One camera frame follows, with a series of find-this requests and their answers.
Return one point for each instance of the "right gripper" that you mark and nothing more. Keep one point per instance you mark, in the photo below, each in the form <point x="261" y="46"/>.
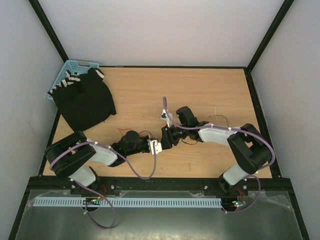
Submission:
<point x="167" y="138"/>

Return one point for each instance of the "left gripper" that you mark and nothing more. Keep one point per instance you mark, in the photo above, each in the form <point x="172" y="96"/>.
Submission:
<point x="147" y="138"/>

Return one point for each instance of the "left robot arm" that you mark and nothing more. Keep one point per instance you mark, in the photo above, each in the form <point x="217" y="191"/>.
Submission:
<point x="68" y="157"/>

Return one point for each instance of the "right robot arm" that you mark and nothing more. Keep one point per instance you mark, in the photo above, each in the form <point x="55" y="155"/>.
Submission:
<point x="250" y="150"/>

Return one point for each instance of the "striped black white cloth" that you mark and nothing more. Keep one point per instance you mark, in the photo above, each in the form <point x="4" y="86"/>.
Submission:
<point x="73" y="78"/>

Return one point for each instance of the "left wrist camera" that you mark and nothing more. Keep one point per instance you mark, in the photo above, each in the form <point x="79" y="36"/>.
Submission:
<point x="155" y="151"/>

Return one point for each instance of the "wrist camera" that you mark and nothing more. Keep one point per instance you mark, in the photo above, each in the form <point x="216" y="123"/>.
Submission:
<point x="167" y="118"/>
<point x="155" y="151"/>

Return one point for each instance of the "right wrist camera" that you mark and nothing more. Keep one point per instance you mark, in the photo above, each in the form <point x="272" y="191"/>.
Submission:
<point x="167" y="118"/>

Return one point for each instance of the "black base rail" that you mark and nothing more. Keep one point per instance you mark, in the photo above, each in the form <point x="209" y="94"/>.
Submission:
<point x="113" y="186"/>

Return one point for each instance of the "right rear frame post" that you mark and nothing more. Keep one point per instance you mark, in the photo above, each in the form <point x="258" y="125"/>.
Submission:
<point x="280" y="15"/>

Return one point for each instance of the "black enclosure frame post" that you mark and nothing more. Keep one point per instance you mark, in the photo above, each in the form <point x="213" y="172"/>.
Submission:
<point x="40" y="13"/>

